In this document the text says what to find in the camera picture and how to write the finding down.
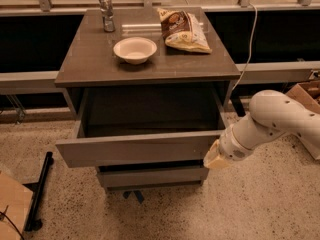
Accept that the grey top drawer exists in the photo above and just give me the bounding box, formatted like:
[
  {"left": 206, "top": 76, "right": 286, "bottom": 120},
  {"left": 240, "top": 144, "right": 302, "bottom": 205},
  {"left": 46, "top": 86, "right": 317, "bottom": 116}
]
[{"left": 56, "top": 86, "right": 226, "bottom": 167}]

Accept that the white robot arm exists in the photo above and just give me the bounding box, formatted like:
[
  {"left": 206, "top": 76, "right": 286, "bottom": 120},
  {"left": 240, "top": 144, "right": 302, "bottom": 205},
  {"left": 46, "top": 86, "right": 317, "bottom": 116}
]
[{"left": 203, "top": 90, "right": 320, "bottom": 169}]

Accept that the grey drawer cabinet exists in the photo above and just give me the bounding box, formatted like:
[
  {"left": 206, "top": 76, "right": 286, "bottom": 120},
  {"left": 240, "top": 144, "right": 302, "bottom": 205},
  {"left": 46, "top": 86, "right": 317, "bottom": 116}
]
[{"left": 55, "top": 8, "right": 240, "bottom": 191}]

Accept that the blue cabinet foot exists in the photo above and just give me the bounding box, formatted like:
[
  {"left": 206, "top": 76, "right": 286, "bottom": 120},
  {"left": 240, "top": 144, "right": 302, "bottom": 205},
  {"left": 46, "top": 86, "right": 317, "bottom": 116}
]
[{"left": 123, "top": 190, "right": 144, "bottom": 204}]

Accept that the white bowl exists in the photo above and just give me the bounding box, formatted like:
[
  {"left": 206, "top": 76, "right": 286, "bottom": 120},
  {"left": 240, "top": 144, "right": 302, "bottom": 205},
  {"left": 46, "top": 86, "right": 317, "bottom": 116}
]
[{"left": 113, "top": 37, "right": 157, "bottom": 65}]

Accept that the brown and white chip bag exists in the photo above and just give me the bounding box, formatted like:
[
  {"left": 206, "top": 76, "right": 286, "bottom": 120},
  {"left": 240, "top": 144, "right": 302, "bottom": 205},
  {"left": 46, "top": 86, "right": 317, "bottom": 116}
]
[{"left": 157, "top": 8, "right": 212, "bottom": 54}]

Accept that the cardboard box left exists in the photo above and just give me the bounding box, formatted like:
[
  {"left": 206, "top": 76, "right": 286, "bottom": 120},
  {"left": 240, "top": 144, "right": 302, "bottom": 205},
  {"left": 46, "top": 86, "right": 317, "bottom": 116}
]
[{"left": 0, "top": 172, "right": 32, "bottom": 240}]

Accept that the white cable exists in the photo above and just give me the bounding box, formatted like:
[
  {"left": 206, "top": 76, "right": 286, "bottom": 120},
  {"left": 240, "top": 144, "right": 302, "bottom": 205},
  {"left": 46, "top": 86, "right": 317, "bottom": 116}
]
[{"left": 231, "top": 3, "right": 259, "bottom": 92}]

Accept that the black cable left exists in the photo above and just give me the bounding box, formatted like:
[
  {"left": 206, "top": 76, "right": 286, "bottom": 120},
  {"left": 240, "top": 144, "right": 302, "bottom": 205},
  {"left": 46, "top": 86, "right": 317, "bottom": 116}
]
[{"left": 0, "top": 211, "right": 25, "bottom": 240}]

